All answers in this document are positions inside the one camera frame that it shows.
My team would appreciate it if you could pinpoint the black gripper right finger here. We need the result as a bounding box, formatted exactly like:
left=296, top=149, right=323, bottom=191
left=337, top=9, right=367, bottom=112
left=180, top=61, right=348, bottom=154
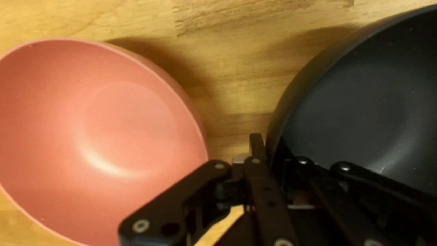
left=278, top=155, right=437, bottom=246

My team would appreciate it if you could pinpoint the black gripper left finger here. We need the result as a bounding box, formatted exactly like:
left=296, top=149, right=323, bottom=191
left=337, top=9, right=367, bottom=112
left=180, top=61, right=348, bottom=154
left=117, top=132, right=299, bottom=246

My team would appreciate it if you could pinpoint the black bowl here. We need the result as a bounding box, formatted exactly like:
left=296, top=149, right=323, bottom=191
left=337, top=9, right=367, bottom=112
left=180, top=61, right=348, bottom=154
left=265, top=4, right=437, bottom=202

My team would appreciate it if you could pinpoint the pink bowl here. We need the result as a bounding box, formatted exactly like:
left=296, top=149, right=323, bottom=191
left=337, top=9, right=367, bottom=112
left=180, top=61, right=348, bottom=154
left=0, top=38, right=210, bottom=246

